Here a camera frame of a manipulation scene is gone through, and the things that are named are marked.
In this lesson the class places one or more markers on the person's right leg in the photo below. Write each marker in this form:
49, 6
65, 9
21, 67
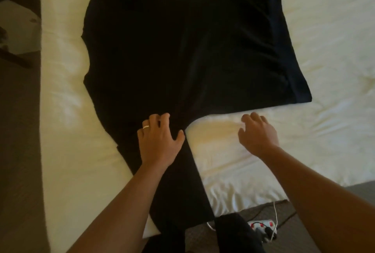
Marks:
237, 235

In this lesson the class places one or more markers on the person's left hand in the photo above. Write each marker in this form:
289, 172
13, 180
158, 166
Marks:
158, 143

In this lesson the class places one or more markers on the person's right forearm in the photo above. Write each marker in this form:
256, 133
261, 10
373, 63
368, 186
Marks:
325, 203

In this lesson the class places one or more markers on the white power strip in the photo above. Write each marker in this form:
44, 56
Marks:
263, 226

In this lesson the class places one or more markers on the person's right hand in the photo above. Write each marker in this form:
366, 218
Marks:
258, 135

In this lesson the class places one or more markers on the white bed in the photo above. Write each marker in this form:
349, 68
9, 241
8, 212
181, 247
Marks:
328, 15

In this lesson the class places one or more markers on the black t-shirt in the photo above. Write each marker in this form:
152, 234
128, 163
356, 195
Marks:
187, 51

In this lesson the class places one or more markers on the person's left forearm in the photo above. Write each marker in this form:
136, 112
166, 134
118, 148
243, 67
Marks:
120, 212

